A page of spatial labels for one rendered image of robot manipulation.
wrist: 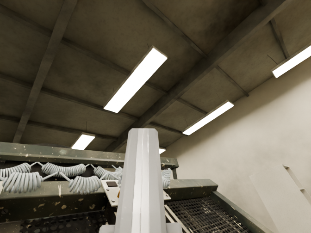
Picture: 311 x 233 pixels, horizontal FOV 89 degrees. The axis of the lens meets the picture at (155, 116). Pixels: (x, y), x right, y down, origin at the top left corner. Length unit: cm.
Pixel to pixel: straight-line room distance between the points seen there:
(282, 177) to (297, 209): 46
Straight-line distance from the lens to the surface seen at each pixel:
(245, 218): 142
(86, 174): 133
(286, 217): 354
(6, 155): 73
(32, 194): 82
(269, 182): 353
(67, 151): 130
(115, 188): 90
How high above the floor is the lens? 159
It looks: 35 degrees up
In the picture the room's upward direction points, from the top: 15 degrees counter-clockwise
